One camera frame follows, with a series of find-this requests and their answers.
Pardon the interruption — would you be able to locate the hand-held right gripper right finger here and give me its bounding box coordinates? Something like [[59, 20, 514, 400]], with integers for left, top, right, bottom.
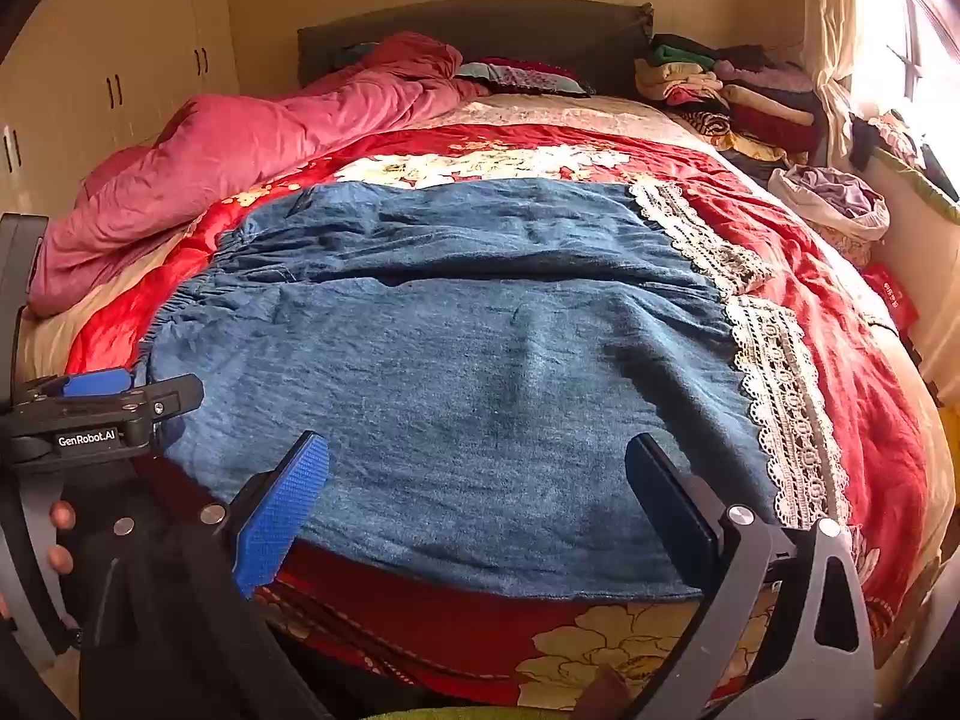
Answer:
[[625, 433, 878, 720]]

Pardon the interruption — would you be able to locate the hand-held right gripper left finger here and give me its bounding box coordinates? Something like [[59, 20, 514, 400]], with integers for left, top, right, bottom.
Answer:
[[79, 431, 331, 720]]

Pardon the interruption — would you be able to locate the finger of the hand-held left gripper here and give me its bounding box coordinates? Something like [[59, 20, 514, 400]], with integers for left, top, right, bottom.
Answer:
[[133, 372, 206, 422], [45, 366, 136, 400]]

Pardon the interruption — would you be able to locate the blue denim pants lace trim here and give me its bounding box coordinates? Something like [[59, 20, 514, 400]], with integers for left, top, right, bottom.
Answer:
[[135, 178, 856, 601]]

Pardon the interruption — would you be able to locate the person's left hand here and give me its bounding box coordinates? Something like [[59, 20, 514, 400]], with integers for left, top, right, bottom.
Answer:
[[0, 501, 77, 620]]

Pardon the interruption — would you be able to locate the pink duvet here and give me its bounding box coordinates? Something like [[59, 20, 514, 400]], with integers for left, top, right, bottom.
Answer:
[[28, 31, 492, 316]]

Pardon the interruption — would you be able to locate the red floral bedspread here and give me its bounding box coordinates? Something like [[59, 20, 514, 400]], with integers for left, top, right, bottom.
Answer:
[[64, 124, 938, 710]]

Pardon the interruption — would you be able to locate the red packet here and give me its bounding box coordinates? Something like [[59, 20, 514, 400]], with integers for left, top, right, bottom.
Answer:
[[862, 262, 921, 332]]

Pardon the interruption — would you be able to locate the cream wardrobe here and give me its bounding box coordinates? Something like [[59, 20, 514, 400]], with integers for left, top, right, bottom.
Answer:
[[0, 0, 241, 241]]

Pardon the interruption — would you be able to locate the white bag of clothes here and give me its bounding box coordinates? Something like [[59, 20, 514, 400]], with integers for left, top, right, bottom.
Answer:
[[769, 165, 891, 265]]

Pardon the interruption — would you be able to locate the green trimmed cloth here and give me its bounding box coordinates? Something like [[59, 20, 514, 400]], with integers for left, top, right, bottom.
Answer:
[[874, 146, 960, 226]]

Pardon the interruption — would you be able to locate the beige patterned bed cover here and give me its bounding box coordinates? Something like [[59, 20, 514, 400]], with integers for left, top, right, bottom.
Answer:
[[431, 94, 680, 137]]

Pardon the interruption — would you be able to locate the pile of folded clothes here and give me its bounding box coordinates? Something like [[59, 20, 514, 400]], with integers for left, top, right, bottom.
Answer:
[[634, 34, 830, 166]]

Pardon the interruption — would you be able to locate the patterned pillow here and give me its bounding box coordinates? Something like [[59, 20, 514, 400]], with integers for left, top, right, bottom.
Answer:
[[454, 56, 597, 97]]

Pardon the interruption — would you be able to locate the dark grey headboard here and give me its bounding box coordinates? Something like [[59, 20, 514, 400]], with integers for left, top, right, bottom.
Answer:
[[296, 0, 655, 98]]

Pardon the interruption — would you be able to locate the cream curtain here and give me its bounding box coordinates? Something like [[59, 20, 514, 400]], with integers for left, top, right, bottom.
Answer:
[[801, 0, 863, 166]]

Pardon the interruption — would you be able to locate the window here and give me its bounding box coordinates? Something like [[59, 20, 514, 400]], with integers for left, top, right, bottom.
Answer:
[[855, 0, 960, 136]]

